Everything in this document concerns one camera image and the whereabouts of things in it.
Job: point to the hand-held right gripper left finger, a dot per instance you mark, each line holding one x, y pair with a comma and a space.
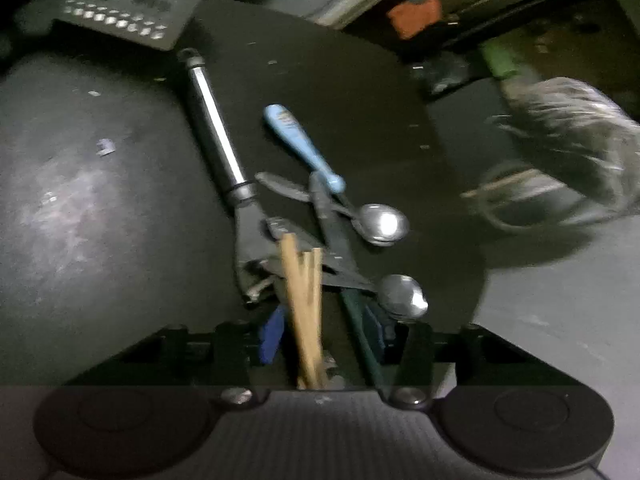
272, 335

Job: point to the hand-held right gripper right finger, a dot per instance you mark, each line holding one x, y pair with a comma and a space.
376, 327

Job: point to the dark green kitchen scissors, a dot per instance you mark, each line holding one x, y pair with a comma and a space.
350, 276

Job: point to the wooden chopstick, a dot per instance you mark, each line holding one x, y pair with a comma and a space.
307, 285
317, 280
294, 280

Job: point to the white perforated plastic basket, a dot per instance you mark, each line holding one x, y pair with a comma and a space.
125, 10

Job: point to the black plastic bag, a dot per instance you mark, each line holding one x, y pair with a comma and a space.
450, 75

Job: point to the clear plastic bag dark contents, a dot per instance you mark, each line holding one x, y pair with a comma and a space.
565, 125

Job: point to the green box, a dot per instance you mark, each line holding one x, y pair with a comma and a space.
500, 60

